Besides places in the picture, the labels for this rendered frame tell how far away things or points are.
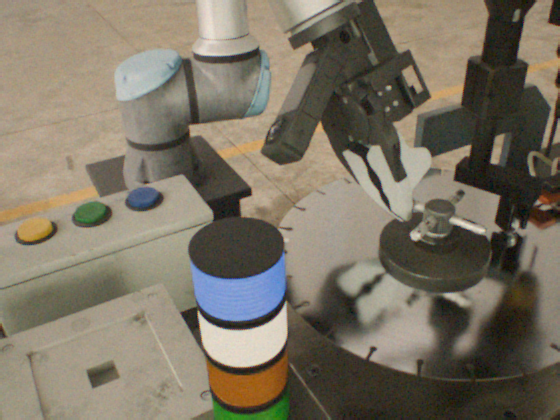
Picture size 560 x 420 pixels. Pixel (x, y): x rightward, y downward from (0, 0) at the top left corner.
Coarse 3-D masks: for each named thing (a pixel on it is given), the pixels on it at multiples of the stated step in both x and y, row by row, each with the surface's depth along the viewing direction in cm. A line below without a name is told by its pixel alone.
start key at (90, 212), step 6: (84, 204) 76; (90, 204) 76; (96, 204) 76; (102, 204) 76; (78, 210) 75; (84, 210) 75; (90, 210) 75; (96, 210) 75; (102, 210) 75; (78, 216) 74; (84, 216) 74; (90, 216) 74; (96, 216) 74; (102, 216) 74; (84, 222) 74; (90, 222) 74
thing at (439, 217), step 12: (456, 192) 59; (420, 204) 58; (432, 204) 57; (444, 204) 57; (456, 204) 59; (432, 216) 56; (444, 216) 56; (456, 216) 56; (420, 228) 55; (432, 228) 57; (444, 228) 57; (468, 228) 55; (480, 228) 55
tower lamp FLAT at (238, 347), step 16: (208, 320) 28; (272, 320) 28; (208, 336) 29; (224, 336) 28; (240, 336) 28; (256, 336) 28; (272, 336) 29; (208, 352) 30; (224, 352) 29; (240, 352) 29; (256, 352) 29; (272, 352) 30; (240, 368) 29; (256, 368) 29
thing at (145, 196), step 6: (132, 192) 78; (138, 192) 78; (144, 192) 78; (150, 192) 78; (156, 192) 78; (132, 198) 77; (138, 198) 77; (144, 198) 77; (150, 198) 77; (156, 198) 77; (132, 204) 77; (138, 204) 76; (144, 204) 76; (150, 204) 77
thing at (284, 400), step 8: (288, 392) 34; (216, 400) 32; (280, 400) 32; (288, 400) 34; (216, 408) 33; (224, 408) 32; (232, 408) 31; (264, 408) 31; (272, 408) 32; (280, 408) 33; (288, 408) 34; (216, 416) 33; (224, 416) 32; (232, 416) 32; (240, 416) 32; (248, 416) 32; (256, 416) 32; (264, 416) 32; (272, 416) 32; (280, 416) 33; (288, 416) 34
